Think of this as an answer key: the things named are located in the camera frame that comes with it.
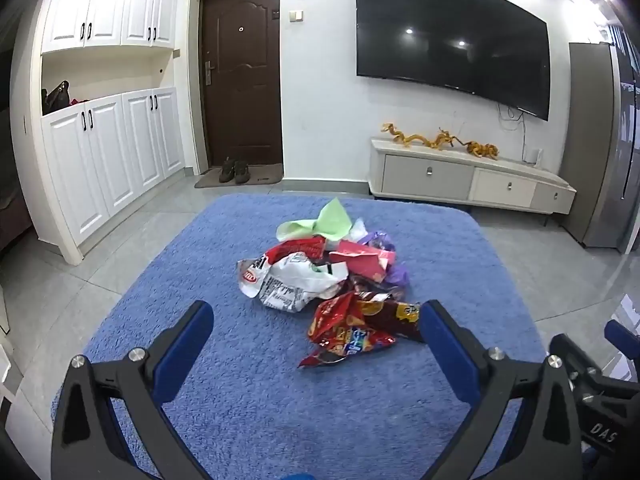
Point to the white cupboard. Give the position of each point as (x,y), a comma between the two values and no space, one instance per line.
(110,160)

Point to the grey refrigerator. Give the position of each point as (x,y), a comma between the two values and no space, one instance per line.
(600,160)

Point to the long golden dragon figurine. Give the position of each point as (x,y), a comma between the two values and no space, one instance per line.
(405,137)

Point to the white chip bag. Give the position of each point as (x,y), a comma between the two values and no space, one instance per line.
(295,280)

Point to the small golden dragon figurine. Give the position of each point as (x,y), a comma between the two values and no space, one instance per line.
(444,140)

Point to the dark brown door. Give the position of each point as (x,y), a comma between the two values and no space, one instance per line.
(240,85)

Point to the orange tiger figurine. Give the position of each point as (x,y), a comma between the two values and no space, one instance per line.
(482,150)

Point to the small white device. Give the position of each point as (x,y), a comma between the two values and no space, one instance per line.
(536,156)

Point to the blue fleece blanket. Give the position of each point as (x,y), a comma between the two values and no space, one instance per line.
(225,270)

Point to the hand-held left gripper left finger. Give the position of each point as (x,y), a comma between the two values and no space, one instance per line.
(182,350)

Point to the purple wrapper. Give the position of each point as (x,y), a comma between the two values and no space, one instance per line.
(400,272)

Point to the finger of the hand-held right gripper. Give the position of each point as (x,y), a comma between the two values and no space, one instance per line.
(622,335)
(595,367)

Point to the wall light switch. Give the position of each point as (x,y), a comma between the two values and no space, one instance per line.
(296,15)

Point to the black wall television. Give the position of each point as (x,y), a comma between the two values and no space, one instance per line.
(440,35)

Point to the brown doormat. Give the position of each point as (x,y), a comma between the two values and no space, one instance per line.
(265,176)

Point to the dark handbag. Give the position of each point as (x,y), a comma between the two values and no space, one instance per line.
(56,100)

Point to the light green paper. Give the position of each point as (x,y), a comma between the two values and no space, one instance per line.
(332,217)

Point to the red snack bag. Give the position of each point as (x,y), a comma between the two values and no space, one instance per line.
(340,327)

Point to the brown snack bag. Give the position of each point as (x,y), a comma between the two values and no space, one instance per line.
(395,317)

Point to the white television cabinet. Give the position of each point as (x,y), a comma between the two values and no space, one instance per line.
(425,170)

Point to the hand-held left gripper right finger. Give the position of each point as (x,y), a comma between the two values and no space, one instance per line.
(447,345)

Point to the pink red packet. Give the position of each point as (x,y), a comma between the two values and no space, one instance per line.
(365,260)

